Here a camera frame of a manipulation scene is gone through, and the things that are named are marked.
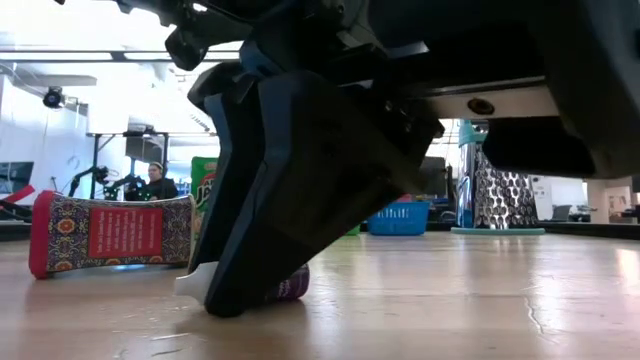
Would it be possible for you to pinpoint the black ceiling camera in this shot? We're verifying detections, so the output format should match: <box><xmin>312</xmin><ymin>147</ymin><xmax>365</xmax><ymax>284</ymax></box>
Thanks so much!
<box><xmin>42</xmin><ymin>86</ymin><xmax>65</xmax><ymax>109</ymax></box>

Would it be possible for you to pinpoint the person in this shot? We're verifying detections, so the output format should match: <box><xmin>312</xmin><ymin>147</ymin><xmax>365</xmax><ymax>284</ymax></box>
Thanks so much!
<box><xmin>124</xmin><ymin>161</ymin><xmax>180</xmax><ymax>202</ymax></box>

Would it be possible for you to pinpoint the red patterned carton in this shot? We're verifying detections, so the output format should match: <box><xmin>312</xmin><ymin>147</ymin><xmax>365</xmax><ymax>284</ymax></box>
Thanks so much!
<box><xmin>27</xmin><ymin>189</ymin><xmax>197</xmax><ymax>280</ymax></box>

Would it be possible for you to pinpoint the dark wall screen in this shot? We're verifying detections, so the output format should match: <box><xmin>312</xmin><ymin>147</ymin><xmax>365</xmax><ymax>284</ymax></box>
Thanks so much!
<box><xmin>0</xmin><ymin>160</ymin><xmax>36</xmax><ymax>206</ymax></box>

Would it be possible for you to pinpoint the green Apple Jacks box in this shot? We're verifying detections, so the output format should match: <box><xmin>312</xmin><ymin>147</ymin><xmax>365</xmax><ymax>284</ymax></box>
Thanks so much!
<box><xmin>189</xmin><ymin>155</ymin><xmax>221</xmax><ymax>239</ymax></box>

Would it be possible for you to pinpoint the black background station frame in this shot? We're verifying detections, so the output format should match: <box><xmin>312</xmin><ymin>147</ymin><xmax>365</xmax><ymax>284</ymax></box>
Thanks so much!
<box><xmin>87</xmin><ymin>130</ymin><xmax>171</xmax><ymax>201</ymax></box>

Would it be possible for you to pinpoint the grey office chair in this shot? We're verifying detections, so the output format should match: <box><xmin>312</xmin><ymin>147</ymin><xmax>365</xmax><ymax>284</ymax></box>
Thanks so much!
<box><xmin>549</xmin><ymin>204</ymin><xmax>575</xmax><ymax>224</ymax></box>

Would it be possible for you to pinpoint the small purple food colouring bottle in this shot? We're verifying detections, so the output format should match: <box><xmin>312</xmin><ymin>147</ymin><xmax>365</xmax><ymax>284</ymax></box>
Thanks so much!
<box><xmin>173</xmin><ymin>261</ymin><xmax>311</xmax><ymax>305</ymax></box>

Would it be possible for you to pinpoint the metal box grater teal handle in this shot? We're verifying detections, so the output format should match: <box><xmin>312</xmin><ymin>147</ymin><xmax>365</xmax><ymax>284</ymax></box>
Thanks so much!
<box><xmin>449</xmin><ymin>118</ymin><xmax>547</xmax><ymax>237</ymax></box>

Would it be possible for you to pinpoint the black computer monitor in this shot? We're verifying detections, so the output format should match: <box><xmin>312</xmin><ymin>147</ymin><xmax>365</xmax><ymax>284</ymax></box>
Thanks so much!
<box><xmin>419</xmin><ymin>155</ymin><xmax>448</xmax><ymax>199</ymax></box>

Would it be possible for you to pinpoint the blue plastic basket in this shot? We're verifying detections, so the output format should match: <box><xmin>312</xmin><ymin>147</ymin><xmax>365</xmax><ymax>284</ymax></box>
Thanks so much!
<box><xmin>366</xmin><ymin>201</ymin><xmax>432</xmax><ymax>237</ymax></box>

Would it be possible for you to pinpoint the long strip light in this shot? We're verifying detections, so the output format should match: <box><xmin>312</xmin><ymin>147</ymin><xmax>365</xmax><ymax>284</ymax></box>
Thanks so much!
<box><xmin>123</xmin><ymin>50</ymin><xmax>241</xmax><ymax>61</ymax></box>
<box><xmin>0</xmin><ymin>51</ymin><xmax>114</xmax><ymax>61</ymax></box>

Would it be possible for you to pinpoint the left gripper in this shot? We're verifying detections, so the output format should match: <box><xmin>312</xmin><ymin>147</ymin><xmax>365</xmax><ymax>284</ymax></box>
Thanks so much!
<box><xmin>164</xmin><ymin>0</ymin><xmax>640</xmax><ymax>179</ymax></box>

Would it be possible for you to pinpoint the white pillar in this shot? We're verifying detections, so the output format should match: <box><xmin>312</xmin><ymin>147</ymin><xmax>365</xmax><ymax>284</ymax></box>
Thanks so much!
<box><xmin>529</xmin><ymin>174</ymin><xmax>555</xmax><ymax>222</ymax></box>

